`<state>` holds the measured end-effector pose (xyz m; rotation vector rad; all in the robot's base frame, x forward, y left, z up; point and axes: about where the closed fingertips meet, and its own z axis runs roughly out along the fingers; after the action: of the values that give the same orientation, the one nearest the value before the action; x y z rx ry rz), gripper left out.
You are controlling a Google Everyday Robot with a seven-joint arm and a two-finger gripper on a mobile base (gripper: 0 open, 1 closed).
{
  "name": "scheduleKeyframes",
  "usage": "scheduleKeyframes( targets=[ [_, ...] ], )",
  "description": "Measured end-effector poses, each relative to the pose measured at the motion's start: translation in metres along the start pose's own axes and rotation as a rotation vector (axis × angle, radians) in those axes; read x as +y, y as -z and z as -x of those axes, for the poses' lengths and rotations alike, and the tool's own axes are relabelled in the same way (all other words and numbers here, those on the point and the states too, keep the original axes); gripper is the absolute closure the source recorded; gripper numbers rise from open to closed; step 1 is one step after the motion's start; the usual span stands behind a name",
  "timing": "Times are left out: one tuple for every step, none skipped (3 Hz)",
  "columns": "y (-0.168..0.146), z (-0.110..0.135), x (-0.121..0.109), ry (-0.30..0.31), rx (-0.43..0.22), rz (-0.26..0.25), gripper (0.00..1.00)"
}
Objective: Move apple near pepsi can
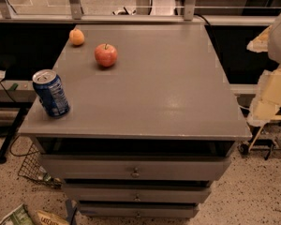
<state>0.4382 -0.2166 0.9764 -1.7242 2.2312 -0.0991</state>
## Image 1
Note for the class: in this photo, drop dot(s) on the grey drawer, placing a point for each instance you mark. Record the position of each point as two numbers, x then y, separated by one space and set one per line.
135 168
135 193
138 210

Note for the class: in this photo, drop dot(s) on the yellow chip bag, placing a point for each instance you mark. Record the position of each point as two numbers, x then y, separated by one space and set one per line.
47 218

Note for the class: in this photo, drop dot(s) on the blue pepsi can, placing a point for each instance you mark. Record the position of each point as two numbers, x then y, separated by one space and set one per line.
49 89

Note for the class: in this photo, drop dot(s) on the grey drawer cabinet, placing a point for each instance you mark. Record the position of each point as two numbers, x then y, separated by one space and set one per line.
166 96

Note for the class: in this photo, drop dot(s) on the black wire basket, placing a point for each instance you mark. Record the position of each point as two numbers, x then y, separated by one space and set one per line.
34 172

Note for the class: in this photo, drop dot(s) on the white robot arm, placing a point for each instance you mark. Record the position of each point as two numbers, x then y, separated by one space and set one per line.
267 102

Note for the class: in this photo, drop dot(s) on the black table leg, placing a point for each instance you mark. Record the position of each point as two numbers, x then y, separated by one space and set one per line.
12 131

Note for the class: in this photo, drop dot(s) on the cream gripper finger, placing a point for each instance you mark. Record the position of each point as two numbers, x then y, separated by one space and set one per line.
267 101

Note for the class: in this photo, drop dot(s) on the green snack bag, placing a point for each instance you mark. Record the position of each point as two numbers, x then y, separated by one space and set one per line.
18 216

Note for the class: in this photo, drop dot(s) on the metal railing frame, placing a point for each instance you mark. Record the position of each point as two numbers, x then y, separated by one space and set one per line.
8 14

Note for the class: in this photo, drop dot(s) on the orange fruit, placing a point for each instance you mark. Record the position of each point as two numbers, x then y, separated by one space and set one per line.
76 37

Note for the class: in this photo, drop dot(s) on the top grey drawer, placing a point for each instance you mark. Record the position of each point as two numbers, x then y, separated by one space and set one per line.
135 168

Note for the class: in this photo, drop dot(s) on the middle grey drawer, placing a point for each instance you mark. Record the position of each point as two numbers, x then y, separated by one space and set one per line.
135 193

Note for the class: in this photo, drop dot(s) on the bottom grey drawer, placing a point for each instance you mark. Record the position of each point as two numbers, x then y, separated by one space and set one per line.
138 210

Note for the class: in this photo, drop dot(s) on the red apple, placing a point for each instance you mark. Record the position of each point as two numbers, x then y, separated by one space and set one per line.
106 55

